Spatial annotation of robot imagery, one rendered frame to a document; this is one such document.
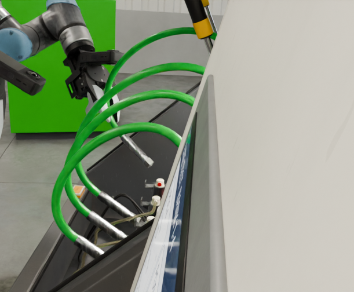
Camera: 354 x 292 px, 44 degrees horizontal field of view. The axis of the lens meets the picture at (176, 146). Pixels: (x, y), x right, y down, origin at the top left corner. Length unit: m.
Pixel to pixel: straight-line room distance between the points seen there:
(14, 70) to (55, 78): 3.42
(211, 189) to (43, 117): 4.15
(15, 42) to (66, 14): 0.17
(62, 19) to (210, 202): 1.02
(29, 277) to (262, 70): 0.83
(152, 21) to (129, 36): 0.45
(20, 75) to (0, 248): 2.10
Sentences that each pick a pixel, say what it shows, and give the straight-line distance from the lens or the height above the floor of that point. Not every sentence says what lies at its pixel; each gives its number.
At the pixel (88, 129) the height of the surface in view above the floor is 1.27.
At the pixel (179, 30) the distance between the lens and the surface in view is 0.92.
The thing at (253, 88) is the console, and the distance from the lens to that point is 0.16.
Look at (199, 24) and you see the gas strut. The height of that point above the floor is 1.47.
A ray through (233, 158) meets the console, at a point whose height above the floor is 1.46.
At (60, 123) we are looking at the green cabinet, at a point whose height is 0.17.
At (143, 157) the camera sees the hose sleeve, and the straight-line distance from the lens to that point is 1.02.
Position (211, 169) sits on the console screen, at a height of 1.44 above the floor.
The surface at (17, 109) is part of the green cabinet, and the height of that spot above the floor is 0.31.
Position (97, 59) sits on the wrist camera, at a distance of 1.06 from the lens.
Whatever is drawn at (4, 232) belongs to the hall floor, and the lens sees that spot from 2.95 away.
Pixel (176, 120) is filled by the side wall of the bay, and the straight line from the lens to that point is 1.21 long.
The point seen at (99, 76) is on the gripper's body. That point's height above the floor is 1.29.
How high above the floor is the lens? 1.51
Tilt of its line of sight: 21 degrees down
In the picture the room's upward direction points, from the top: 4 degrees clockwise
